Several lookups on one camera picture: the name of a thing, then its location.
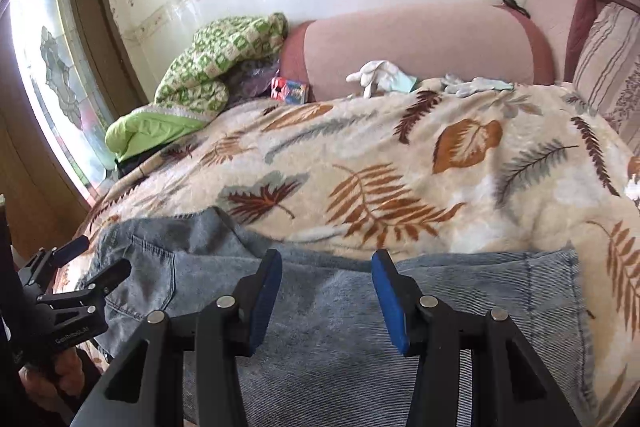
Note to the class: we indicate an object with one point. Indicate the white glove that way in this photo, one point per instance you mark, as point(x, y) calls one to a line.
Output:
point(380, 74)

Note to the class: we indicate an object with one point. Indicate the pink back cushion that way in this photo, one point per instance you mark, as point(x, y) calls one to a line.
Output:
point(550, 7)

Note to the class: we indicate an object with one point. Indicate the clear plastic bag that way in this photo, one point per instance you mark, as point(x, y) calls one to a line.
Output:
point(252, 79)

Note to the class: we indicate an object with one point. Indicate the brown wooden window frame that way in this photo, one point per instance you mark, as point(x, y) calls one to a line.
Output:
point(107, 32)

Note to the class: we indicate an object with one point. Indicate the pale crumpled glove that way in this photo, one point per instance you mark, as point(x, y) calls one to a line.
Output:
point(475, 85)

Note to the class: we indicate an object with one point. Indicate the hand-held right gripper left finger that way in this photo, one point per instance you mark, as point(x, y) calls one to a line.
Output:
point(264, 307)

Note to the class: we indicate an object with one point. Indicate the person's left hand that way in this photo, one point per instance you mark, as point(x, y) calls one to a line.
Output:
point(60, 377)

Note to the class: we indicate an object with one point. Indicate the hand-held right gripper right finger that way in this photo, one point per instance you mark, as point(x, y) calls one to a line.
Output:
point(387, 302)

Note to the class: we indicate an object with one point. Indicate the leaf print blanket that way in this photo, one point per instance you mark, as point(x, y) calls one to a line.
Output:
point(400, 147)

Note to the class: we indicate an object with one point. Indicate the colourful small box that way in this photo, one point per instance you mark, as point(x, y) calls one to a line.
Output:
point(289, 89)

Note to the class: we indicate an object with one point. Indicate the striped pillow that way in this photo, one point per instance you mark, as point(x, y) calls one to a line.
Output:
point(612, 57)

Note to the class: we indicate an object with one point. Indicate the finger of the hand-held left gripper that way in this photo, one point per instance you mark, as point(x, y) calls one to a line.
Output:
point(107, 277)
point(75, 247)

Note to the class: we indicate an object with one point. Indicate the blue denim pants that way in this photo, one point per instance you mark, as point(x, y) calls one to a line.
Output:
point(325, 307)

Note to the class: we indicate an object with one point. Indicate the pink bolster cushion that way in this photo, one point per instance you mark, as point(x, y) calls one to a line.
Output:
point(400, 37)

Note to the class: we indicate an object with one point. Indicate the green patterned quilt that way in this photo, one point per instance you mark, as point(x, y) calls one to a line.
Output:
point(200, 67)

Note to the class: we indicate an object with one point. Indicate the dark cloth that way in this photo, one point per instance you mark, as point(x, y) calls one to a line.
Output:
point(130, 164)

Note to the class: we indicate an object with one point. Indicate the dark hair clip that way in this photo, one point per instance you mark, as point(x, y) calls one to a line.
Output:
point(515, 6)

